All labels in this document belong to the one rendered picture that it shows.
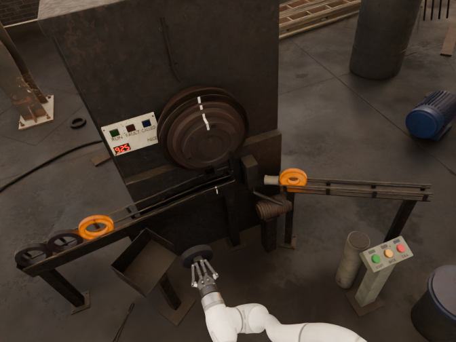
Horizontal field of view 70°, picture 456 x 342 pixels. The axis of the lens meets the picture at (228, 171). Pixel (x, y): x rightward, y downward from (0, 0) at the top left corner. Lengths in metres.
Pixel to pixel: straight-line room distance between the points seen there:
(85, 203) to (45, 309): 0.92
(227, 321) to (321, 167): 1.94
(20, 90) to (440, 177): 4.27
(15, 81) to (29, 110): 0.35
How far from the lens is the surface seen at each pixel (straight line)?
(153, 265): 1.86
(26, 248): 2.10
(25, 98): 4.40
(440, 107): 3.42
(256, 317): 1.45
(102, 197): 3.14
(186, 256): 1.53
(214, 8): 1.55
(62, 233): 2.01
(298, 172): 1.90
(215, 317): 1.41
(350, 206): 2.79
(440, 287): 2.10
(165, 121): 1.54
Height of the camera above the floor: 2.17
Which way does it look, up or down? 46 degrees down
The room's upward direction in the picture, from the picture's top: 8 degrees counter-clockwise
